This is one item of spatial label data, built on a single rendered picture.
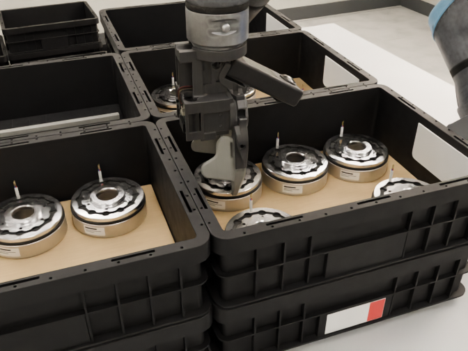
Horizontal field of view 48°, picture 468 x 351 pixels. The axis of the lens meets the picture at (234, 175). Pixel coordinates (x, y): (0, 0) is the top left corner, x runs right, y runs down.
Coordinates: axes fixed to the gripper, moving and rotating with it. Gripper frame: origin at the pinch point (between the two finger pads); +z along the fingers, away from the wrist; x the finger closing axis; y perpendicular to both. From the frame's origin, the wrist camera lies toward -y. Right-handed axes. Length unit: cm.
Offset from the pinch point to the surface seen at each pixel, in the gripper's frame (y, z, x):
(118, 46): 12.2, -5.1, -43.4
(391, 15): -219, 87, -321
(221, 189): 2.1, 1.6, 0.7
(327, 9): -168, 82, -334
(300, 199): -9.8, 4.8, 1.9
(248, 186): -1.9, 1.6, 0.9
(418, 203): -18.4, -4.0, 17.3
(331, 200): -14.2, 4.8, 3.4
